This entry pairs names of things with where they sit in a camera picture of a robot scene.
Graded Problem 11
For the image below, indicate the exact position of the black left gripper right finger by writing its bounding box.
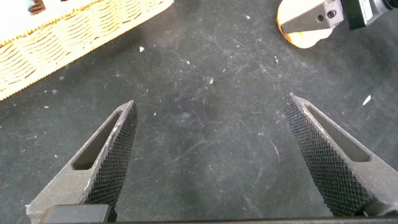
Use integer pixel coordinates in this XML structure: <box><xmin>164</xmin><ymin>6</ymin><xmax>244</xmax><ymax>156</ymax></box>
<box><xmin>285</xmin><ymin>92</ymin><xmax>398</xmax><ymax>218</ymax></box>

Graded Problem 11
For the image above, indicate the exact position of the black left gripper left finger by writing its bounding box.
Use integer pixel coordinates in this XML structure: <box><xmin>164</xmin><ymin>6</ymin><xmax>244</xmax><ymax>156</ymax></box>
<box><xmin>26</xmin><ymin>100</ymin><xmax>139</xmax><ymax>224</ymax></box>

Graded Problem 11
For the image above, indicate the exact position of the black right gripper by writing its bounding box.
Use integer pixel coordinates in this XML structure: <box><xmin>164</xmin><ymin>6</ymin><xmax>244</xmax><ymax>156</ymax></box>
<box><xmin>280</xmin><ymin>0</ymin><xmax>385</xmax><ymax>34</ymax></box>

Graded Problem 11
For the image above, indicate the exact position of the brown crusty round bun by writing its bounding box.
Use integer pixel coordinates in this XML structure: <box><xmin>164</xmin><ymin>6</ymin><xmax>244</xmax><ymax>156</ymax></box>
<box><xmin>276</xmin><ymin>0</ymin><xmax>333</xmax><ymax>50</ymax></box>

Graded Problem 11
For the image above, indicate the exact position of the wicker basket with brown handles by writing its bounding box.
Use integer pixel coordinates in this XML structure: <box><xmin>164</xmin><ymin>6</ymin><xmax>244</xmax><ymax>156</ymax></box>
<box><xmin>0</xmin><ymin>0</ymin><xmax>174</xmax><ymax>101</ymax></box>

